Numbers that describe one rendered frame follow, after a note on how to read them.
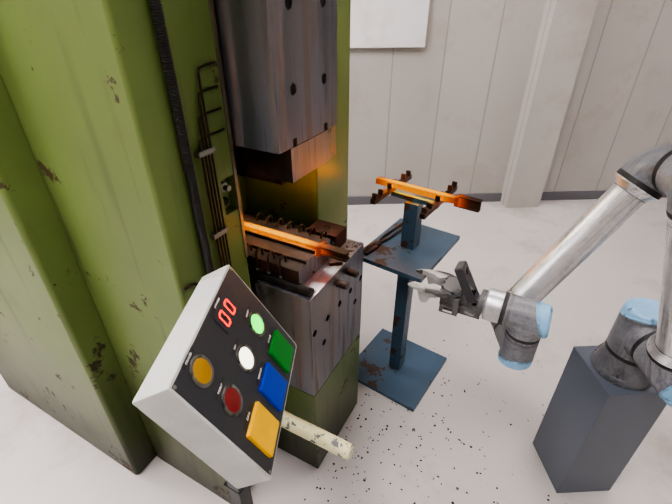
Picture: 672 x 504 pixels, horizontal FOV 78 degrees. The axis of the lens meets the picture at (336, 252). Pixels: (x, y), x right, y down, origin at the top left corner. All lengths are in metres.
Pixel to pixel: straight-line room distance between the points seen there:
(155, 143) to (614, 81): 3.82
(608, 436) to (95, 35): 1.88
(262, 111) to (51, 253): 0.74
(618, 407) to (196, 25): 1.66
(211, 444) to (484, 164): 3.55
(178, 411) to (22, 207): 0.79
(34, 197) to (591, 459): 2.02
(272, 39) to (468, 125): 2.97
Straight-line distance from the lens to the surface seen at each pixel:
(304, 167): 1.17
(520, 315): 1.18
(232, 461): 0.84
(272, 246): 1.39
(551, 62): 3.80
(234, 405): 0.81
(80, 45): 1.00
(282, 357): 0.98
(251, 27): 1.03
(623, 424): 1.84
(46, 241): 1.41
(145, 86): 0.95
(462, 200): 1.64
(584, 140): 4.34
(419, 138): 3.75
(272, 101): 1.03
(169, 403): 0.74
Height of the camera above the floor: 1.72
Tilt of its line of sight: 33 degrees down
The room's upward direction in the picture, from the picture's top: straight up
